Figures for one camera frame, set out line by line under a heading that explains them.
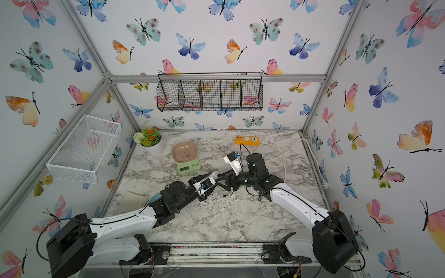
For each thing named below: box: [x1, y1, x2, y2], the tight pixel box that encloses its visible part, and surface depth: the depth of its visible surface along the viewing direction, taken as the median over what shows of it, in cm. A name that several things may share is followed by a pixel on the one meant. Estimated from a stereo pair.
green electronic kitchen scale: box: [176, 157, 201, 175], surface depth 103 cm
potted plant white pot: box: [133, 119, 163, 156], surface depth 100 cm
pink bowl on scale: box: [172, 141, 198, 163], surface depth 106 cm
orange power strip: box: [234, 136, 261, 146], surface depth 116 cm
